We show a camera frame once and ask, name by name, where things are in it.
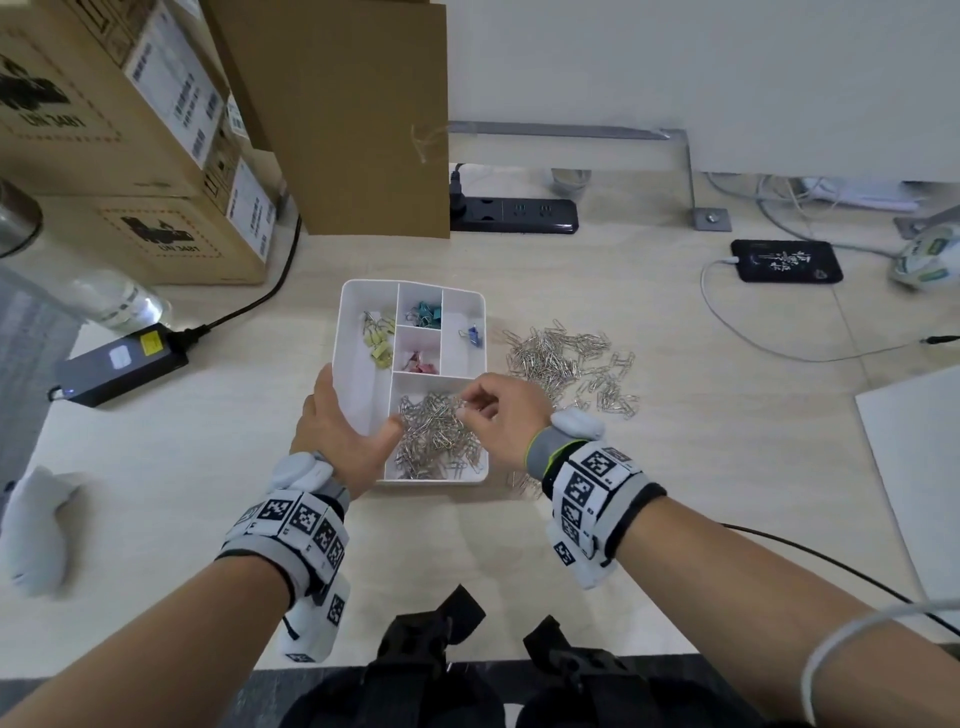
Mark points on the gray right wrist marker band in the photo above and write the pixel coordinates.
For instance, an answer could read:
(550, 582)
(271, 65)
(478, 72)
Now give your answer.
(600, 487)

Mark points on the person's right forearm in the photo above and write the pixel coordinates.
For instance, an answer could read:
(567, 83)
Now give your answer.
(750, 600)

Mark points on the green and white packet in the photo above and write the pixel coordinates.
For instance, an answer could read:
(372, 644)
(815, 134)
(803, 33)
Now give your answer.
(930, 259)

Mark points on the white right wrist camera block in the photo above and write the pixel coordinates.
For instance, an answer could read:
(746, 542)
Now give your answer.
(581, 566)

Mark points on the white curved plastic device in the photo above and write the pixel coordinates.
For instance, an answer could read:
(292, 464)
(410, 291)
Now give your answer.
(34, 532)

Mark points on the white flat board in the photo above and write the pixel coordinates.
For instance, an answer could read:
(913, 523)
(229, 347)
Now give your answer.
(922, 465)

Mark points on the black chest harness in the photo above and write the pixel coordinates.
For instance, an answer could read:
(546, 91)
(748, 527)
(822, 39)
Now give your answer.
(420, 675)

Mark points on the gray metal divider bracket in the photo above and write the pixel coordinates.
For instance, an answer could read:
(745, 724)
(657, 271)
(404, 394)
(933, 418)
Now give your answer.
(930, 221)
(711, 219)

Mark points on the clear tape roll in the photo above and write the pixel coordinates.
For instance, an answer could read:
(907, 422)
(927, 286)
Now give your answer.
(571, 180)

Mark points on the black smartphone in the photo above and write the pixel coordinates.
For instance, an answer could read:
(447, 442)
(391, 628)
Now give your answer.
(784, 262)

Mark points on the gray wrist marker band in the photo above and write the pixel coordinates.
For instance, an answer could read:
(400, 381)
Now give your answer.
(600, 487)
(292, 525)

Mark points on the black power strip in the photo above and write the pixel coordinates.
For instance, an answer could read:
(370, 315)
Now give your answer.
(525, 215)

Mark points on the black power plug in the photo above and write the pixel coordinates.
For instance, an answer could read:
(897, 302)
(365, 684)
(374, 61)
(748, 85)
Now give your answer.
(456, 196)

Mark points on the glass bottle with steel lid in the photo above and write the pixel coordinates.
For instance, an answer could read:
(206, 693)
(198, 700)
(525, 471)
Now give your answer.
(120, 304)

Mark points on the person's left hand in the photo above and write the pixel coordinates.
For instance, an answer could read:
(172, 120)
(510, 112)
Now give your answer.
(337, 442)

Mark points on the white left wrist pod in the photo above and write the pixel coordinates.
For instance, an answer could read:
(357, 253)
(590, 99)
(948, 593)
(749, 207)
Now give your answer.
(300, 472)

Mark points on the person's left forearm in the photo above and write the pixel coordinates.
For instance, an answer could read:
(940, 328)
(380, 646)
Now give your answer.
(150, 652)

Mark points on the person's right hand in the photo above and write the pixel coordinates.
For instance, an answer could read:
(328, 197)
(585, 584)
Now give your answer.
(510, 420)

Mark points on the dark blue binder clip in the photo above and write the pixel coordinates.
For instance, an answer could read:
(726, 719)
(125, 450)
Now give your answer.
(474, 336)

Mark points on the bunch of blue binder clips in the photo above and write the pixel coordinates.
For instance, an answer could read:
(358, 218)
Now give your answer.
(425, 313)

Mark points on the black power adapter brick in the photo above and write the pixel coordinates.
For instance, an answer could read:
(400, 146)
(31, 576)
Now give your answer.
(112, 367)

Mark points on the pile of silver paper clips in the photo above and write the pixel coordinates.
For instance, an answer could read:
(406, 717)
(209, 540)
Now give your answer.
(435, 439)

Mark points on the bunch of yellow binder clips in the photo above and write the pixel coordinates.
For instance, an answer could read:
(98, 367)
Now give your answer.
(379, 345)

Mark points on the gray left wrist marker band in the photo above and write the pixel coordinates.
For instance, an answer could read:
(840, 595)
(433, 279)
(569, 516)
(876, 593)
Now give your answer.
(292, 525)

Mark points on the white desk divider panel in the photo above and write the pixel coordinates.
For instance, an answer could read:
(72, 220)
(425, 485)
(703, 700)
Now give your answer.
(712, 75)

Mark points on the white left wrist camera block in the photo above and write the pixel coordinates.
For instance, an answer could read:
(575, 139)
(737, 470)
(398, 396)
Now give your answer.
(319, 622)

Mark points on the bunch of pink binder clips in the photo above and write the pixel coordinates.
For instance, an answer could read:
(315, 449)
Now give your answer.
(420, 364)

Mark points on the white compartment organizer tray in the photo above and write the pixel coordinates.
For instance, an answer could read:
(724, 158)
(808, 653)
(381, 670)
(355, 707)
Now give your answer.
(360, 390)

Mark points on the white wrist camera block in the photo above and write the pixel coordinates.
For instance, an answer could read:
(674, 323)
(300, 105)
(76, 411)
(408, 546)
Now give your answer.
(581, 566)
(319, 622)

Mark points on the flat brown cardboard sheet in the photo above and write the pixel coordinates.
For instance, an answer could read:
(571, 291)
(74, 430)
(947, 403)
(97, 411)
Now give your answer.
(337, 112)

